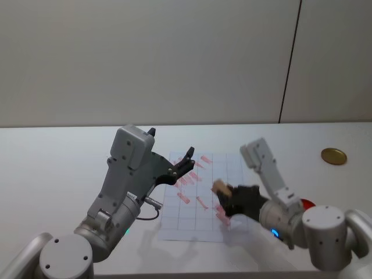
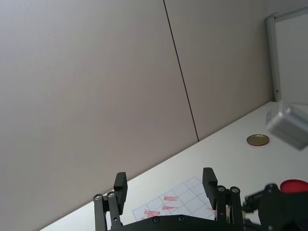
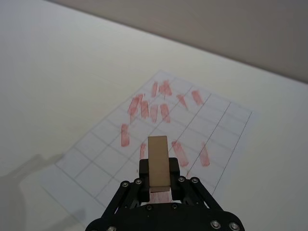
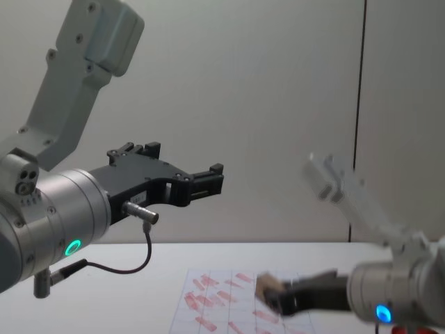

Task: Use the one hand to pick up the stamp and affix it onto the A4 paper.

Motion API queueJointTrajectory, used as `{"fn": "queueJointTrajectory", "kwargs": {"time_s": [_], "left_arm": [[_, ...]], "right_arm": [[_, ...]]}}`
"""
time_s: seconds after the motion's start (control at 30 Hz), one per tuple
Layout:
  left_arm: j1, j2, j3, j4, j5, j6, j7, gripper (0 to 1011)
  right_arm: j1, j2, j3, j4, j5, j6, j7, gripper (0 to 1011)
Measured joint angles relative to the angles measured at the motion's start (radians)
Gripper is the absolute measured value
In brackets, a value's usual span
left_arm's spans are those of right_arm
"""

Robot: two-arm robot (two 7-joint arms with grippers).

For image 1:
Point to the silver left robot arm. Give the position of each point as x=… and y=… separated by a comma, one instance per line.
x=116, y=186

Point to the red round button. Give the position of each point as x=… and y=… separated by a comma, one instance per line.
x=307, y=203

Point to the small tan wooden block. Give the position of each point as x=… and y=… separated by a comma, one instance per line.
x=221, y=187

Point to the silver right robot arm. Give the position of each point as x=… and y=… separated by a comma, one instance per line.
x=319, y=223

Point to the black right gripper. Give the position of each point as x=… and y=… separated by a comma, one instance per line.
x=247, y=200

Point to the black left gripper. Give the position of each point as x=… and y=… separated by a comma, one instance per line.
x=158, y=170

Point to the round gold metal disc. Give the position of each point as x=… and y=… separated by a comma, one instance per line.
x=334, y=156

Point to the white gridded paper sheet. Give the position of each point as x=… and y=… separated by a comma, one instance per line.
x=191, y=215

